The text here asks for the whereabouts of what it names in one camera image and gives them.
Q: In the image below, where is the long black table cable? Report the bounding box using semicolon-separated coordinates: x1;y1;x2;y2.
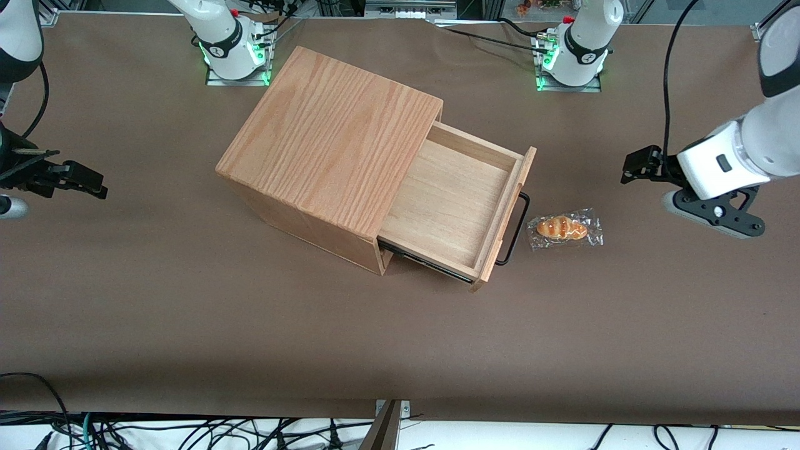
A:
431;24;551;54

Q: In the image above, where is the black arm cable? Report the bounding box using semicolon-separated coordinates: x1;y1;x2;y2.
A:
661;0;702;160
22;61;49;139

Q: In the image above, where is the plastic-wrapped bread roll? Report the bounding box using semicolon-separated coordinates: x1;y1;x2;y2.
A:
526;208;605;252

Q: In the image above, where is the black metal drawer handle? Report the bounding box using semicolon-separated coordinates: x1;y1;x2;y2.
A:
494;191;531;266

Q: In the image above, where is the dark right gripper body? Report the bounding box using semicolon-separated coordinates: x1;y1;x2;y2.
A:
0;122;60;196

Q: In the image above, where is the wooden pull-out drawer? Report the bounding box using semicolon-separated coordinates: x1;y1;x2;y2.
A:
377;121;538;293

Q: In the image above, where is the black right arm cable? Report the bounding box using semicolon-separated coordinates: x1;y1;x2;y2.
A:
22;61;49;139

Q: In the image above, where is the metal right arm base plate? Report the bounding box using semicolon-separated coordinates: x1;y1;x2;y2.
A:
205;25;276;87

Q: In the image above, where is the black base cable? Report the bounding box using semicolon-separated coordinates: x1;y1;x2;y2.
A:
261;0;302;48

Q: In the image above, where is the black drawer slide rail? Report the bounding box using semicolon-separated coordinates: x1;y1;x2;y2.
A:
377;241;474;285

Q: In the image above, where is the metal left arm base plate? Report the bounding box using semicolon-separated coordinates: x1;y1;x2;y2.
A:
531;31;606;93

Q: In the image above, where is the short black table cable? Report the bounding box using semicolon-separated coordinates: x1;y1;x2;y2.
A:
496;17;551;41

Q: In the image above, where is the wooden drawer cabinet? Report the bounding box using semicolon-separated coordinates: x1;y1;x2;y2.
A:
216;46;444;276

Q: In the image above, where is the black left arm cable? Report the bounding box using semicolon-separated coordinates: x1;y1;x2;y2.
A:
661;0;702;160

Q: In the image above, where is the grey background equipment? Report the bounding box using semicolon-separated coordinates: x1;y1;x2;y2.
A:
364;0;458;19

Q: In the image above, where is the black looped cable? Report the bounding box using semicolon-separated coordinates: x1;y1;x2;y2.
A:
0;372;71;433

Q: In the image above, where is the table cover mat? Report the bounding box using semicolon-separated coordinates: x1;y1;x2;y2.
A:
0;12;800;427

